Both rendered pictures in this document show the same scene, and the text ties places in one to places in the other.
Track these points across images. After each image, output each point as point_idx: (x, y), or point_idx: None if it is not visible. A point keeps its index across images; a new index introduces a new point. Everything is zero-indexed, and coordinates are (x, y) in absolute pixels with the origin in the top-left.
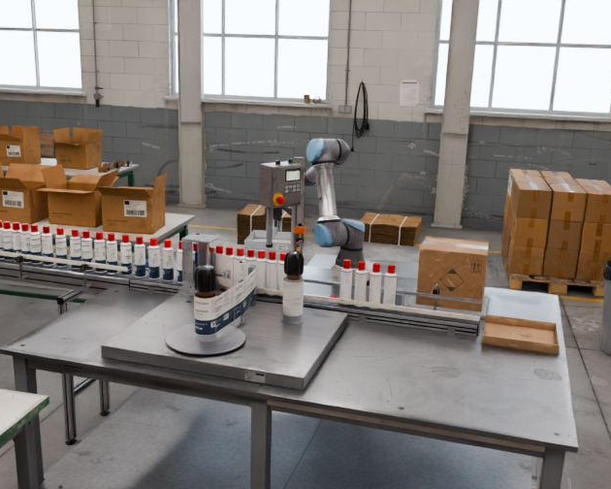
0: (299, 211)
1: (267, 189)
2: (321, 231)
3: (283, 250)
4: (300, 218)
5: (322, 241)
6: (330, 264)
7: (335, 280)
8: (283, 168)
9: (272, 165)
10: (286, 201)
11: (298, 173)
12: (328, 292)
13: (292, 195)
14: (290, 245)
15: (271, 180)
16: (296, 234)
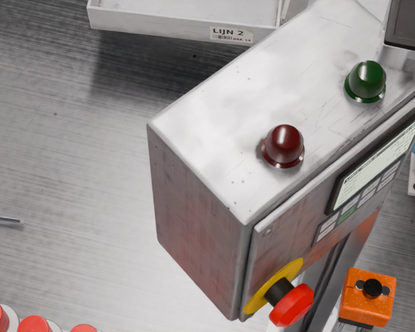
0: (368, 217)
1: (206, 258)
2: None
3: (236, 42)
4: (367, 235)
5: None
6: (382, 1)
7: None
8: (325, 182)
9: (241, 175)
10: (317, 254)
11: (409, 135)
12: (411, 274)
13: (351, 217)
14: (263, 33)
15: (236, 263)
16: (335, 258)
